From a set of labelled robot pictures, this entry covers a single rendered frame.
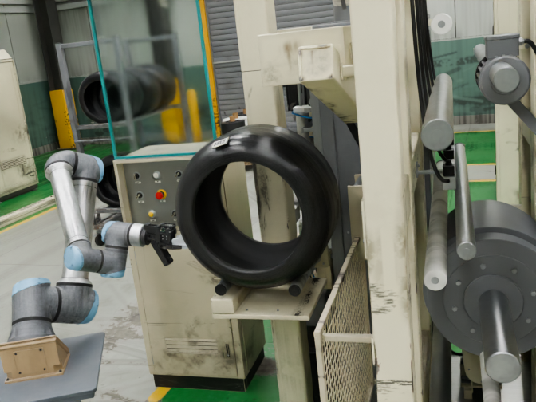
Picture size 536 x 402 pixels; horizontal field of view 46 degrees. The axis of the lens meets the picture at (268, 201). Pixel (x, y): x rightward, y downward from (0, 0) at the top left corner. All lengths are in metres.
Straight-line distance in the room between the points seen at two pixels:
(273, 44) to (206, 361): 2.02
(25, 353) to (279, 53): 1.52
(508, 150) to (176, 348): 3.25
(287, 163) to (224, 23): 10.09
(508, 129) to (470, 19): 5.86
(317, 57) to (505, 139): 3.89
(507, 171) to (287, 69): 3.89
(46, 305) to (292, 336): 1.02
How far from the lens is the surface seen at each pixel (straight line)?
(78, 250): 2.45
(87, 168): 2.88
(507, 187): 5.56
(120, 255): 2.51
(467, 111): 11.21
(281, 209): 2.56
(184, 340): 3.41
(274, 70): 1.82
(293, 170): 2.10
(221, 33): 12.15
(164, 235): 2.44
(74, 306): 2.77
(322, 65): 1.69
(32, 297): 2.70
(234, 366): 3.37
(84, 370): 2.65
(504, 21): 5.39
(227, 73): 12.15
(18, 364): 2.67
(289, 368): 2.85
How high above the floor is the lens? 1.77
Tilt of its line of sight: 14 degrees down
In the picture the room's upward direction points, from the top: 6 degrees counter-clockwise
